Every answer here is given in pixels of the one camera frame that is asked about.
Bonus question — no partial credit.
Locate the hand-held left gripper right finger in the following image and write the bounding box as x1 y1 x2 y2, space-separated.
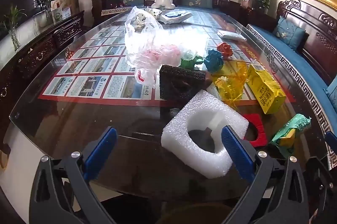
221 125 310 224

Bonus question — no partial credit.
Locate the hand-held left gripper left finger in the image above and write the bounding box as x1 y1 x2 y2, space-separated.
29 126 118 224

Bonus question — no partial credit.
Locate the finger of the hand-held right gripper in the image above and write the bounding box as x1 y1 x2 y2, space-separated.
303 157 337 218
324 131 337 155

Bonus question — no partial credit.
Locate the white foam block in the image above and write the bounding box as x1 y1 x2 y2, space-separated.
160 89 250 179

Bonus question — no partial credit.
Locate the yellow carton box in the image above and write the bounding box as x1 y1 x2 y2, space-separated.
246 64 287 114

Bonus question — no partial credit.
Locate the yellow cellophane wrapper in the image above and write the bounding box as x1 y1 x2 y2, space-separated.
212 60 249 109

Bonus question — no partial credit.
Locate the black foam block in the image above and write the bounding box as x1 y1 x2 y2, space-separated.
159 64 208 101

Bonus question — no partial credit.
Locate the clear plastic bag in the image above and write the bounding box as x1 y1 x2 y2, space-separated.
124 6 185 86

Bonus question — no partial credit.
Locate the red foam piece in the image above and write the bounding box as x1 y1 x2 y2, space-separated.
242 114 268 147

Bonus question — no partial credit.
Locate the green snack packet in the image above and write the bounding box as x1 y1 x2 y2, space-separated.
269 114 312 159

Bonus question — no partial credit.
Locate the printed poster sheet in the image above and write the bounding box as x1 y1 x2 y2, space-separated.
39 7 266 109

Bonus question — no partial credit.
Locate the blue paper flower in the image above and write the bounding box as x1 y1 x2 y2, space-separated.
204 49 224 72

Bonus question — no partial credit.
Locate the green paper flower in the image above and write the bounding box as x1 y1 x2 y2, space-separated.
180 50 203 69

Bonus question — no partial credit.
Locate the red paper flower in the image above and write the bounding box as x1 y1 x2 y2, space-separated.
217 42 235 58

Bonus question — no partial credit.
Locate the dark wooden cabinet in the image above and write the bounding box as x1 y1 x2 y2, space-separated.
0 11 85 169

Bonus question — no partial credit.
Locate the white flat packet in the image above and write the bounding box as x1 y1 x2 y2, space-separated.
217 29 247 42

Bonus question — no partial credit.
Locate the carved wooden bench sofa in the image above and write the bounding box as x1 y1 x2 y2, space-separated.
246 0 337 169

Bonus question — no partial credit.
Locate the white spotted toy cube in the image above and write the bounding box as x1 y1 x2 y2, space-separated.
135 13 147 28
150 8 163 20

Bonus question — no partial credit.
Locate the small printed box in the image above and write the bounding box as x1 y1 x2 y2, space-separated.
51 6 72 25

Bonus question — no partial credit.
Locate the white printed bag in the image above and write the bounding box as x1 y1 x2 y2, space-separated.
160 11 194 25

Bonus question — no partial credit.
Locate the bamboo plant in vase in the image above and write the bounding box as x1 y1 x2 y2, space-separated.
35 0 57 27
1 4 27 52

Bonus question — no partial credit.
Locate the green potted plant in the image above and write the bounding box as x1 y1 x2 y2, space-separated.
259 0 274 14

